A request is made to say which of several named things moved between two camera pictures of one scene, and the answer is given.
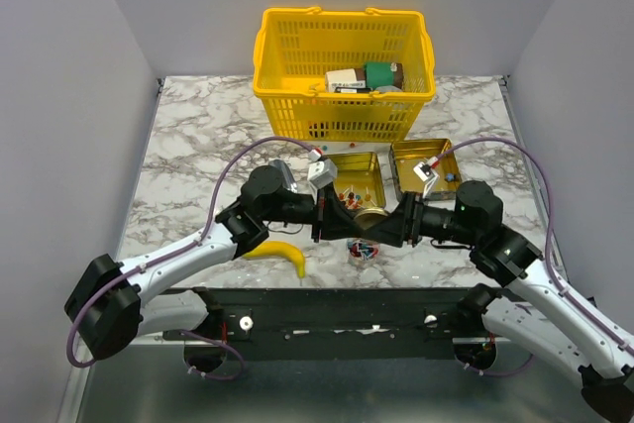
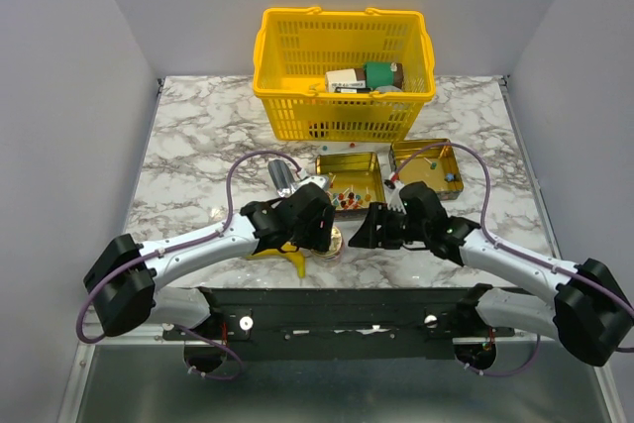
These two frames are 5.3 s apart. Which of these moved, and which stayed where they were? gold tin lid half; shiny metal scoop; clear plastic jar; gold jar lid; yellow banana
Moved: clear plastic jar; gold jar lid
Stayed: gold tin lid half; yellow banana; shiny metal scoop
